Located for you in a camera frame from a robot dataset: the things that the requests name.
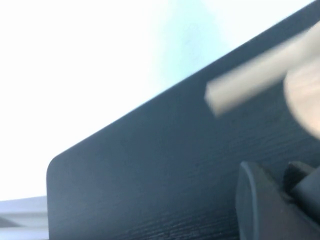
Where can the black over-ear headphones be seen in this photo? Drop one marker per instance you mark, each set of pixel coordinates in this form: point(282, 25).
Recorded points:
point(260, 205)

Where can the wooden peg tree stand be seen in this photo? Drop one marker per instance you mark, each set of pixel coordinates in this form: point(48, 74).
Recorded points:
point(252, 82)

